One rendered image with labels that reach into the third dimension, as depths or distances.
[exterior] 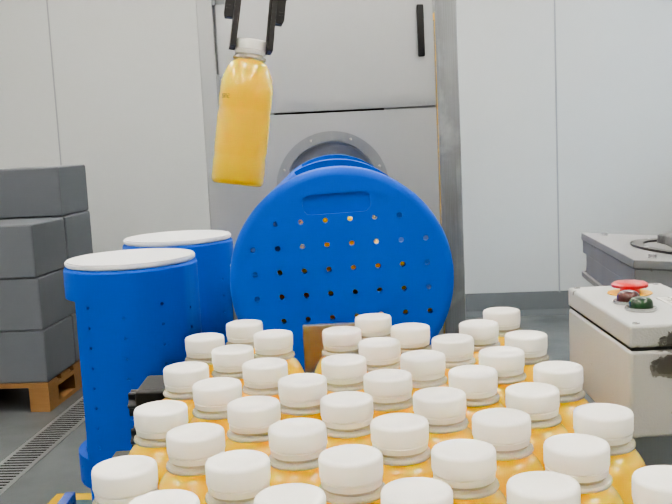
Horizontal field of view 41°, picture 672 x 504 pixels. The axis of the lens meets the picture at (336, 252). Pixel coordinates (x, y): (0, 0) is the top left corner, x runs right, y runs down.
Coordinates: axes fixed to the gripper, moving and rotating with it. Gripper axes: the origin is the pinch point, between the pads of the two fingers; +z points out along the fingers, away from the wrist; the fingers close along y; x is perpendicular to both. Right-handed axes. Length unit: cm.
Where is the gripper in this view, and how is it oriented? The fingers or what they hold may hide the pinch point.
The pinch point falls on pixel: (253, 23)
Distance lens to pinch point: 116.7
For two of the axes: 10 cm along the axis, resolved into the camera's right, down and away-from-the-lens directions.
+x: 1.8, 0.3, -9.8
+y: -9.8, -1.0, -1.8
